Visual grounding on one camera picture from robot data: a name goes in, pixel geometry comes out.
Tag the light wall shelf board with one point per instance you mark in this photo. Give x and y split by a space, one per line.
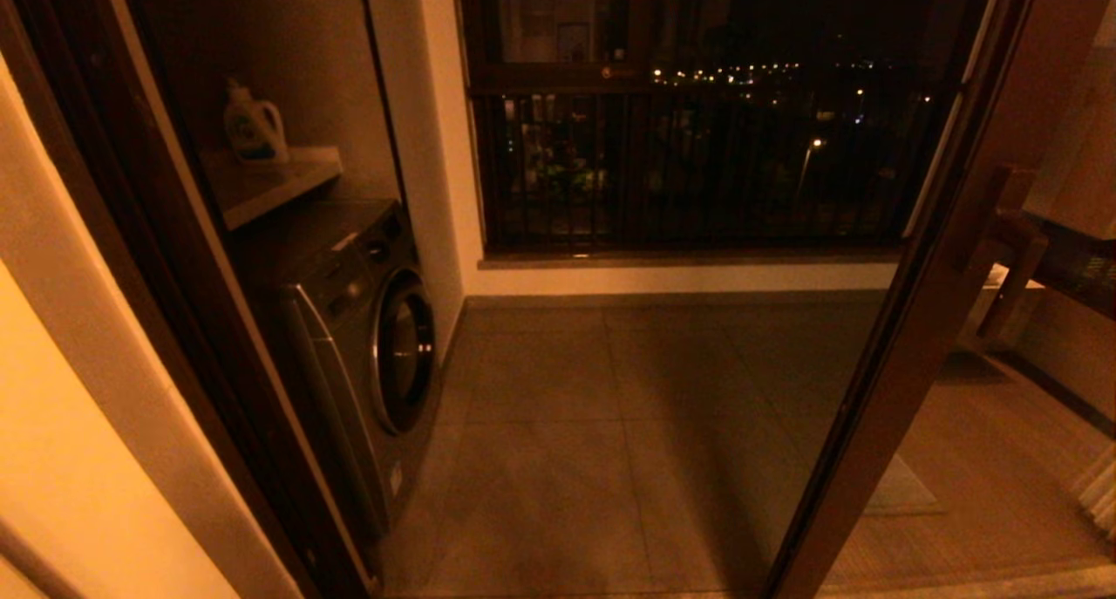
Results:
270 185

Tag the brown framed glass sliding door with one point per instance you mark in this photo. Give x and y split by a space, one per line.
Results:
907 346

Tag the grey front-load washing machine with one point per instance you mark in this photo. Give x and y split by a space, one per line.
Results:
349 320

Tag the white pleated curtain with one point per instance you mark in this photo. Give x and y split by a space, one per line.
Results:
1100 494

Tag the window with black railing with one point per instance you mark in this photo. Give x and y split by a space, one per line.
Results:
697 172

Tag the white detergent bottle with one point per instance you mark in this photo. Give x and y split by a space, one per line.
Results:
253 132

